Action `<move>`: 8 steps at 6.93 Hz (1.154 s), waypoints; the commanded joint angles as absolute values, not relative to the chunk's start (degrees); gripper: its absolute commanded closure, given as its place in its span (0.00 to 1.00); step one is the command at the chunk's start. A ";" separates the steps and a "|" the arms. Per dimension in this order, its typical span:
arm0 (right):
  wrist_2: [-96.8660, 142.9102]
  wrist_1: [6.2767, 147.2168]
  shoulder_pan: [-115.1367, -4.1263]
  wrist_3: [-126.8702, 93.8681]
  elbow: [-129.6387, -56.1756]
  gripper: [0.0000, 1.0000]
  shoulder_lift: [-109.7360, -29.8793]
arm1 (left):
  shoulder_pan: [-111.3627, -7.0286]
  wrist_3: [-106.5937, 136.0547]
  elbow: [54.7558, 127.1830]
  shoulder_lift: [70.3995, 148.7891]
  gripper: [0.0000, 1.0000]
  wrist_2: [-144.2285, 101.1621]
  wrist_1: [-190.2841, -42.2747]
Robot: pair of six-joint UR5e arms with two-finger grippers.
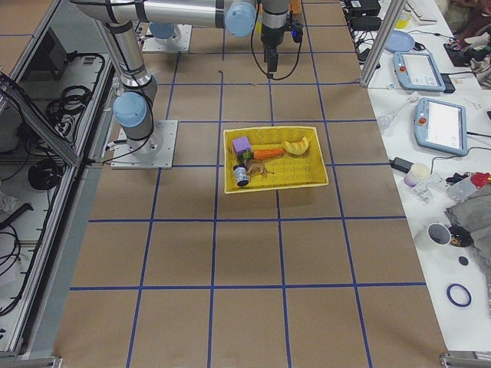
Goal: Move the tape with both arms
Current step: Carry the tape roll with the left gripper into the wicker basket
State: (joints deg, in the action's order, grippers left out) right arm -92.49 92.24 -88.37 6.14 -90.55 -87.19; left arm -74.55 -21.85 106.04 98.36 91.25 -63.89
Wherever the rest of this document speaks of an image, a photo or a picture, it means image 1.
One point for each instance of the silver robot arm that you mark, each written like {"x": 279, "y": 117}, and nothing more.
{"x": 115, "y": 19}
{"x": 244, "y": 28}

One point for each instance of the white mug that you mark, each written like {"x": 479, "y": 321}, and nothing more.
{"x": 433, "y": 236}

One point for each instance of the small black-capped bottle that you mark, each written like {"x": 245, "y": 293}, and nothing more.
{"x": 241, "y": 176}

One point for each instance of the white purple cup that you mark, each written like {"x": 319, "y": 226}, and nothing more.
{"x": 417, "y": 173}

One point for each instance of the yellow cup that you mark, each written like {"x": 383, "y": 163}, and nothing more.
{"x": 403, "y": 20}

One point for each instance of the black electronics boxes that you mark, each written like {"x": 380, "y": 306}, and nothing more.
{"x": 362, "y": 15}

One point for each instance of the aluminium side frame rail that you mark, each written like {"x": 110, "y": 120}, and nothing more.
{"x": 40, "y": 241}

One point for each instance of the black small bowl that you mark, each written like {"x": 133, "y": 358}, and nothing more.
{"x": 460, "y": 237}

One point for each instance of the aluminium frame post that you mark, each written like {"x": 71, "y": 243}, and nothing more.
{"x": 388, "y": 23}

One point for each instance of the clear plastic packaging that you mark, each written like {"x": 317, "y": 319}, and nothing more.
{"x": 425, "y": 189}

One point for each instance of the orange toy carrot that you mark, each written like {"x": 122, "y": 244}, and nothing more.
{"x": 260, "y": 154}

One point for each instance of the orange woven basket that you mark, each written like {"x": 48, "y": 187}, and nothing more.
{"x": 295, "y": 6}

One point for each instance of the toy croissant bread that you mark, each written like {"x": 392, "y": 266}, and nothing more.
{"x": 296, "y": 148}

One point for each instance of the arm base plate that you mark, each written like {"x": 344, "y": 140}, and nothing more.
{"x": 157, "y": 152}
{"x": 166, "y": 38}

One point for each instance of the upper teach pendant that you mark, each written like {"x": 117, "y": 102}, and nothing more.
{"x": 418, "y": 71}

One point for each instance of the light blue plate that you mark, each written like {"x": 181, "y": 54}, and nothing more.
{"x": 399, "y": 41}

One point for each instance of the lower teach pendant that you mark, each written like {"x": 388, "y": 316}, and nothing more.
{"x": 441, "y": 126}

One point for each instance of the grey cloth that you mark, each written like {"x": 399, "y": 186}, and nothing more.
{"x": 473, "y": 215}

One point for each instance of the red toy figure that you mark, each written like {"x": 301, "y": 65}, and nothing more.
{"x": 480, "y": 179}

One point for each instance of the teach pendant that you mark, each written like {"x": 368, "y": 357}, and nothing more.
{"x": 418, "y": 71}
{"x": 441, "y": 126}

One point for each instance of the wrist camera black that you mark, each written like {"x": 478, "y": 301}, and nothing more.
{"x": 296, "y": 29}

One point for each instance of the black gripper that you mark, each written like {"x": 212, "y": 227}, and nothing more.
{"x": 271, "y": 35}

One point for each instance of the yellow woven basket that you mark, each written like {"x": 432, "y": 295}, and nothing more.
{"x": 307, "y": 170}

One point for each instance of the purple foam cube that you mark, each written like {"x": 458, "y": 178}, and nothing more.
{"x": 241, "y": 145}

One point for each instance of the black power adapter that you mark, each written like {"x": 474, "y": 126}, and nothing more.
{"x": 400, "y": 165}

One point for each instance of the brown toy animal figure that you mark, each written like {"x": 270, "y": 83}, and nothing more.
{"x": 253, "y": 166}

